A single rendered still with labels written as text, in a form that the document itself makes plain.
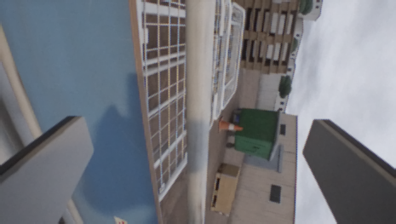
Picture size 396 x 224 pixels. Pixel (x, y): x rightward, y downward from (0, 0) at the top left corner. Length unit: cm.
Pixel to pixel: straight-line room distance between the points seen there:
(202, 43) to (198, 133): 8
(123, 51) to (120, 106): 6
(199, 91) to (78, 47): 13
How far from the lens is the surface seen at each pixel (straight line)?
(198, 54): 16
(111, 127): 25
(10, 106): 43
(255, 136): 577
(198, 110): 18
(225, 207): 617
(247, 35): 392
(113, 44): 20
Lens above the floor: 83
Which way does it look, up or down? 17 degrees down
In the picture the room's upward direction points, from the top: 101 degrees clockwise
